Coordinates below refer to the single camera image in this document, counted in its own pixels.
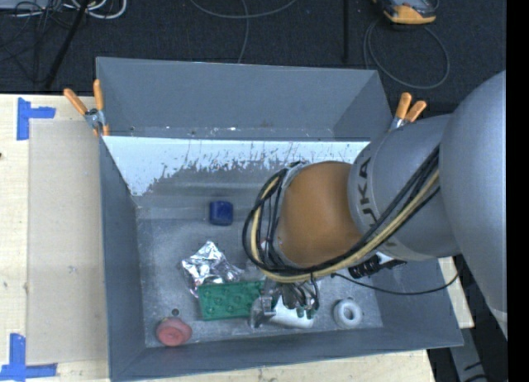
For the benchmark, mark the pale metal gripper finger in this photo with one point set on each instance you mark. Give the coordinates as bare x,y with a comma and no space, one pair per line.
257,318
268,304

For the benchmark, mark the white oblong object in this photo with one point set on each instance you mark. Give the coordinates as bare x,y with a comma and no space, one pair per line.
291,321

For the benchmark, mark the dark green flat block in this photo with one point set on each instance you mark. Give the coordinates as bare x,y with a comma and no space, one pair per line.
225,299

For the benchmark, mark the crumpled silver foil packet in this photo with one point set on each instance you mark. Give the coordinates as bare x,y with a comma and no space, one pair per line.
208,266

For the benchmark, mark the blue sponge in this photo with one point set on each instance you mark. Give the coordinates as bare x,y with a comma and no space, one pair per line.
221,212

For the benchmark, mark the grey metal bin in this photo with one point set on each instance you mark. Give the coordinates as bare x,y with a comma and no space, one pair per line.
165,231

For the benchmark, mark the pale cardboard board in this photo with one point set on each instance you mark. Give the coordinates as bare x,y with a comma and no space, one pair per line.
62,240

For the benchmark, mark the black cylinder on white bracket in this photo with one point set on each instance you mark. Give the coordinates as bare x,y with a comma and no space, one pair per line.
365,268

